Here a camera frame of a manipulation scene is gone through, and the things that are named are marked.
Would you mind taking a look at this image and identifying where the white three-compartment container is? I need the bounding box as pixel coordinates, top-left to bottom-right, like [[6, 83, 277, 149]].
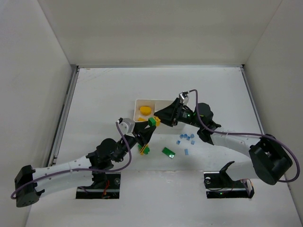
[[133, 99, 185, 131]]

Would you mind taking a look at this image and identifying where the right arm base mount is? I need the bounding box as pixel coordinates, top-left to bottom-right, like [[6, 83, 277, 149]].
[[204, 161, 255, 199]]

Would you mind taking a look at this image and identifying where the yellow face lego cube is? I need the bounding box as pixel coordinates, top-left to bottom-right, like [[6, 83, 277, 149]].
[[153, 116, 160, 127]]

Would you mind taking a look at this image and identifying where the green lego plate piece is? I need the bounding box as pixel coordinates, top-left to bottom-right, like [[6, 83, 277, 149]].
[[138, 144, 150, 155]]

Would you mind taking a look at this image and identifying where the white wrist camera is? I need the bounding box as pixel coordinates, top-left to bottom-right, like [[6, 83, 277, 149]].
[[118, 118, 135, 134], [178, 91, 189, 105]]

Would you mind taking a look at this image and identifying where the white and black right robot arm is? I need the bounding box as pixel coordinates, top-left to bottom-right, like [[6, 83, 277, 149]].
[[155, 98, 293, 185]]

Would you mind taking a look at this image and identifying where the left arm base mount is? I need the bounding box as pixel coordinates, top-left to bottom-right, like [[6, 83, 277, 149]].
[[76, 172, 121, 200]]

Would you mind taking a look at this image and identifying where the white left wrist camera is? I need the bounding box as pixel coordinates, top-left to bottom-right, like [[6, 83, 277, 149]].
[[118, 118, 135, 134]]

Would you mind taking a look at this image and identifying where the green square lego brick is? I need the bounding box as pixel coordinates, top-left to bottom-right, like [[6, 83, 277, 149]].
[[148, 117, 157, 127]]

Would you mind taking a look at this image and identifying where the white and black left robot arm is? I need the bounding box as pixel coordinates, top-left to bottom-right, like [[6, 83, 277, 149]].
[[11, 120, 157, 208]]

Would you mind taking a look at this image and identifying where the yellow striped lego brick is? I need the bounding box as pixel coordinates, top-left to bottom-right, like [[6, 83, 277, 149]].
[[139, 144, 148, 155]]

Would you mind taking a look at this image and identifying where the yellow oval butterfly lego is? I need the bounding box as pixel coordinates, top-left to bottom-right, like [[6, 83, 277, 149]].
[[139, 106, 152, 116]]

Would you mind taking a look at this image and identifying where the green flat lego plate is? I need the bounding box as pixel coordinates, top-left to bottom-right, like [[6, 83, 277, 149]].
[[162, 147, 175, 159]]

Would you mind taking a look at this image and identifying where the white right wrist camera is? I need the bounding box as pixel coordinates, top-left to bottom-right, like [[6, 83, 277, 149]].
[[178, 91, 189, 105]]

